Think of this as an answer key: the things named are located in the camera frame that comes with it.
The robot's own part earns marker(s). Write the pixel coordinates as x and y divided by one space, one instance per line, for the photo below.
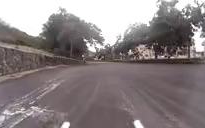
65 125
138 124

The row of trees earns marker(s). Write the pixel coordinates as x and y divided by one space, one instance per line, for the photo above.
166 31

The grey stone wall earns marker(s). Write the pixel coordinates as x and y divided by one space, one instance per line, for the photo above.
13 60

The low dark wall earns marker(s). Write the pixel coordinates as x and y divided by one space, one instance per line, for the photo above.
163 61

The green hillside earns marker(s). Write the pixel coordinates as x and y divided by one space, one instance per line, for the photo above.
6 31

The large dark tree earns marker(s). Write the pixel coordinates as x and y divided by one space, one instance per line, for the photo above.
70 31

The pale building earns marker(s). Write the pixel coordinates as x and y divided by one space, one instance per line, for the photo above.
144 52

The grey asphalt road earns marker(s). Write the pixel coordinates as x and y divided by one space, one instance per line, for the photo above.
110 93

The pale kerb strip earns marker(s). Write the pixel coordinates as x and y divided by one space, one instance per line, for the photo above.
20 73

